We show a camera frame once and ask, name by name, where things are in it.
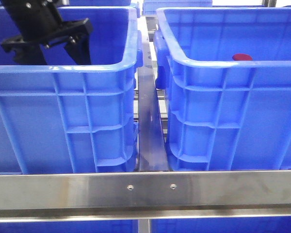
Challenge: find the lower left blue crate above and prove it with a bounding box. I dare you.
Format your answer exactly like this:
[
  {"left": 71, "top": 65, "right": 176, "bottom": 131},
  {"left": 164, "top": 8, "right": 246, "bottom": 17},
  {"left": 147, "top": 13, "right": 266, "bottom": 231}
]
[{"left": 0, "top": 220, "right": 138, "bottom": 233}]

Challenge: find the red mushroom push button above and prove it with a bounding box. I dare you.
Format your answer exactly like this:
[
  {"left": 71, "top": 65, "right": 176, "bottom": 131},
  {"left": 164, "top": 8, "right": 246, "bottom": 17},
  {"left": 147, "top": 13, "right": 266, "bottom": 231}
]
[{"left": 232, "top": 53, "right": 253, "bottom": 61}]

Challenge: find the blue plastic crate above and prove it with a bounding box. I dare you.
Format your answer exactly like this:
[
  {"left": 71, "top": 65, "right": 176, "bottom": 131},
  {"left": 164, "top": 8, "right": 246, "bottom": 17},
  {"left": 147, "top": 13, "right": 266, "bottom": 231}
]
[
  {"left": 0, "top": 7, "right": 143, "bottom": 175},
  {"left": 154, "top": 7, "right": 291, "bottom": 171}
]

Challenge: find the lower right blue crate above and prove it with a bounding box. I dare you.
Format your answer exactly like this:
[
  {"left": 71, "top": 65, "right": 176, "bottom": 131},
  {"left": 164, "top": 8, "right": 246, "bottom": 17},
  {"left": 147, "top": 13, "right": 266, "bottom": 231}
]
[{"left": 151, "top": 216, "right": 291, "bottom": 233}]

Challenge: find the right blue plastic crate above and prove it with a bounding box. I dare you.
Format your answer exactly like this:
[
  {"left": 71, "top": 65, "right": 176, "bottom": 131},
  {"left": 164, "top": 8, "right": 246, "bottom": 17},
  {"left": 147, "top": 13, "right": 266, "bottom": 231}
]
[{"left": 154, "top": 7, "right": 291, "bottom": 171}]

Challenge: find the steel front rack rail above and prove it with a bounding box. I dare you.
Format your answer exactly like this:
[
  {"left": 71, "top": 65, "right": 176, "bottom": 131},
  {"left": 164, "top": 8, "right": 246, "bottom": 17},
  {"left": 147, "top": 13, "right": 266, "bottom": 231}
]
[{"left": 0, "top": 170, "right": 291, "bottom": 222}]

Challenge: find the left blue plastic crate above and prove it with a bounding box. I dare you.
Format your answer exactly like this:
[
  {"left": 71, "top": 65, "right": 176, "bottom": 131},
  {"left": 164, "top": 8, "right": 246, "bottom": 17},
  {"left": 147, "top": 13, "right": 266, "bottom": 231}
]
[{"left": 0, "top": 7, "right": 143, "bottom": 175}]

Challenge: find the steel centre divider bar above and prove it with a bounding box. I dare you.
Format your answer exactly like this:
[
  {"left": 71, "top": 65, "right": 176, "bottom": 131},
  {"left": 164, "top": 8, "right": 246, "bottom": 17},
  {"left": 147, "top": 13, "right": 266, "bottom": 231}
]
[{"left": 138, "top": 17, "right": 169, "bottom": 172}]

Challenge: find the back left blue crate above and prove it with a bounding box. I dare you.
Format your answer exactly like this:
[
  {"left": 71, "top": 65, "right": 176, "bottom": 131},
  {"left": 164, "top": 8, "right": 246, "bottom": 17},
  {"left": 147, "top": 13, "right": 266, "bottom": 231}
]
[{"left": 68, "top": 0, "right": 141, "bottom": 18}]

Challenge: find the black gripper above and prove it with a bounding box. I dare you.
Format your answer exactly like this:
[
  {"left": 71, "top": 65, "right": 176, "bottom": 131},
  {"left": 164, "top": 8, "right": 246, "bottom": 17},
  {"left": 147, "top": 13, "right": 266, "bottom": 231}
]
[{"left": 0, "top": 0, "right": 93, "bottom": 65}]

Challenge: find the back right blue crate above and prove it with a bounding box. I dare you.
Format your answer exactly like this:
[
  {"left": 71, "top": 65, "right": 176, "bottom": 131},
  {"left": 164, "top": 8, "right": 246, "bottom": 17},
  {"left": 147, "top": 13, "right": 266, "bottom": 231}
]
[{"left": 142, "top": 0, "right": 213, "bottom": 15}]

